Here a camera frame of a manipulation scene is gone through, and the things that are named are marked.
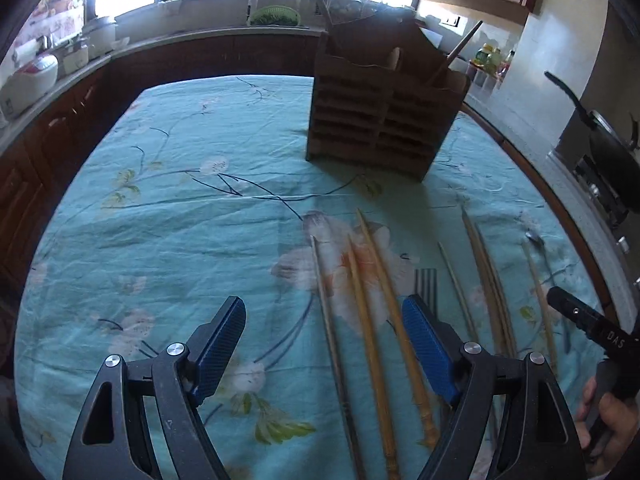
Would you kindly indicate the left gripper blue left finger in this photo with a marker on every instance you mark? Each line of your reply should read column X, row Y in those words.
column 112, row 440

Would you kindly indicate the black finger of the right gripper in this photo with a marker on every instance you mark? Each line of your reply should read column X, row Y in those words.
column 616, row 343

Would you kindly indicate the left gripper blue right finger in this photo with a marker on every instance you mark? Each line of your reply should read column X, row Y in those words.
column 537, row 437

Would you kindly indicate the patterned wooden chopstick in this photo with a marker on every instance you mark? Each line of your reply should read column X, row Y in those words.
column 544, row 314

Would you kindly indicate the light bamboo chopstick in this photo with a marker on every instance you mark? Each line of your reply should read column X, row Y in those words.
column 382, row 406

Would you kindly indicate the dark patterned chopstick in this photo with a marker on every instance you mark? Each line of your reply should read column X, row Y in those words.
column 505, row 315
column 488, row 286

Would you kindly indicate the steel fork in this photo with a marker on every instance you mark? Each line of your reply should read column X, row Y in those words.
column 425, row 286

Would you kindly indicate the right hand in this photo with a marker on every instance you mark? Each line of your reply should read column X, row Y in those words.
column 622, row 419

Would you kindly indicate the gas stove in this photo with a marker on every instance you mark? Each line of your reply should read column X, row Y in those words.
column 621, row 223

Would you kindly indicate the steel spoon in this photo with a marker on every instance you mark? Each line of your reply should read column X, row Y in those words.
column 538, row 243

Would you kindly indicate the black wok pan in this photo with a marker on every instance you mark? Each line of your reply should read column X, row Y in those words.
column 614, row 157

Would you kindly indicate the teal floral tablecloth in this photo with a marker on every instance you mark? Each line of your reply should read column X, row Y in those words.
column 202, row 191

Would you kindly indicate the oil bottle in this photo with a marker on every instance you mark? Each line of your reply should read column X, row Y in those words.
column 493, row 61

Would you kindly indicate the wooden utensil holder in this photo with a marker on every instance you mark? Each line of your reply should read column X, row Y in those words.
column 383, row 96

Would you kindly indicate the white pink rice cooker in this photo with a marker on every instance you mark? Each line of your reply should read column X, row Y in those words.
column 28, row 85

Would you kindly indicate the small steel cooker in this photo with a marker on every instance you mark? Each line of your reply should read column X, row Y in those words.
column 74, row 56

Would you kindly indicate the white cooker pot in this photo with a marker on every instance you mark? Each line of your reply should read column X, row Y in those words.
column 100, row 34

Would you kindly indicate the fruit poster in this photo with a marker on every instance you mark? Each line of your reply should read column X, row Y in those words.
column 57, row 19

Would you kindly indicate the green colander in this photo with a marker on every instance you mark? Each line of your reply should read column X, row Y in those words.
column 275, row 16

